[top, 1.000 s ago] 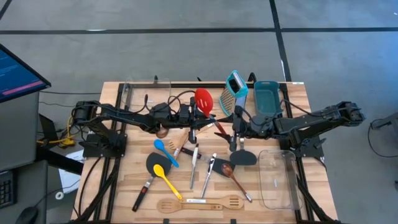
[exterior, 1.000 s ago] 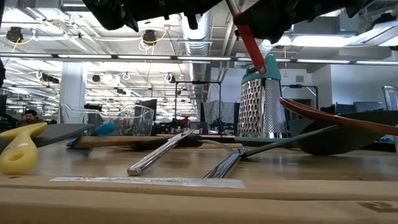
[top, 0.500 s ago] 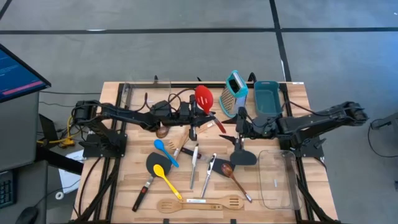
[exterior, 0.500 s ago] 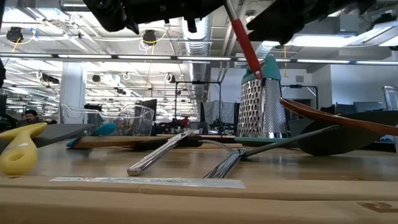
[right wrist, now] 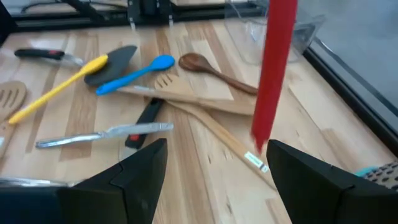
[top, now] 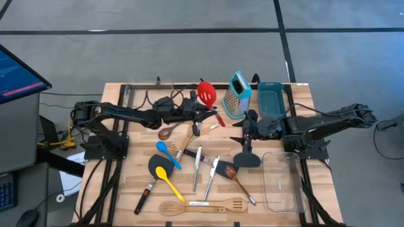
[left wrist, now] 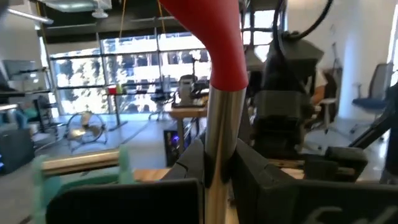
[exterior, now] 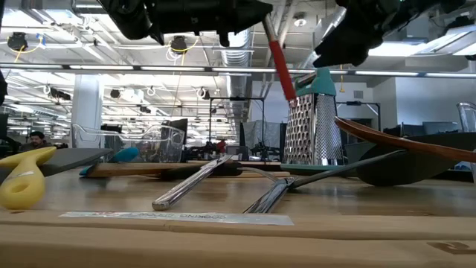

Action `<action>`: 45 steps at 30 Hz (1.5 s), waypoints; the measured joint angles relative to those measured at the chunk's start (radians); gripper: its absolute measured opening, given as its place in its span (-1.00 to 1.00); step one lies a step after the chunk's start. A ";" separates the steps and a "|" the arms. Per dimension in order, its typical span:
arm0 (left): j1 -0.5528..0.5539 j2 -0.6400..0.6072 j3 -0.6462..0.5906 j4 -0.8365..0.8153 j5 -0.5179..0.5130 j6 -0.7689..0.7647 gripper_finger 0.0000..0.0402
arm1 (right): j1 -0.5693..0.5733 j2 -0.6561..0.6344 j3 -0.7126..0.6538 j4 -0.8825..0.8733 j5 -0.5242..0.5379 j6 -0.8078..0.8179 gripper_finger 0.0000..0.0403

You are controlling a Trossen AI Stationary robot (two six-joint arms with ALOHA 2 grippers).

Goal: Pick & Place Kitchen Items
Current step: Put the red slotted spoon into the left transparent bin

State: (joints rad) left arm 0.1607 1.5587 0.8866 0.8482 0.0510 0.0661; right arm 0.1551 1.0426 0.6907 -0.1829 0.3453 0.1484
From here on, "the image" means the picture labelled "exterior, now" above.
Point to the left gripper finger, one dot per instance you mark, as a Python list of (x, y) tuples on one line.
[(245, 13)]

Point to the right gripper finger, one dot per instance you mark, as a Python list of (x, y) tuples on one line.
[(349, 46)]

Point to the red silicone spoon steel shaft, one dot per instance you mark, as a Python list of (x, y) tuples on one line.
[(282, 70)]

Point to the dark wooden spoon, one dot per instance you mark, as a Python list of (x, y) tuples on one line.
[(141, 170), (409, 143)]

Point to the blue silicone spoon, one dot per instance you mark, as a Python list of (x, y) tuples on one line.
[(126, 154)]

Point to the black spatula square head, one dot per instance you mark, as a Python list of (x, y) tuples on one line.
[(234, 171)]

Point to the yellow silicone spoon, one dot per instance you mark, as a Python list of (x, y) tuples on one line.
[(22, 186)]

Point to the long LED light bar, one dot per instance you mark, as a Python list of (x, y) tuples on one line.
[(111, 67)]

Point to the steel box grater teal trim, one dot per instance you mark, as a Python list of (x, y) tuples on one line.
[(312, 130)]

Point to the small clear plastic bin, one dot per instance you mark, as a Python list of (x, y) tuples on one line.
[(175, 134)]

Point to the large clear plastic bin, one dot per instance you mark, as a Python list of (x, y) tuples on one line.
[(468, 115)]

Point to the white square column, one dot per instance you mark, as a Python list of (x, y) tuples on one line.
[(87, 111)]

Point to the slotted wooden spoon white label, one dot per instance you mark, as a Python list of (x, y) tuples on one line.
[(334, 223)]

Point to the person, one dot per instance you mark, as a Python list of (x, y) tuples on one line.
[(37, 139)]

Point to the large silver air duct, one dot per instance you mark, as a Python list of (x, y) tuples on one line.
[(321, 33)]

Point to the silver spiral air duct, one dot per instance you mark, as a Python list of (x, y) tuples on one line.
[(238, 56)]

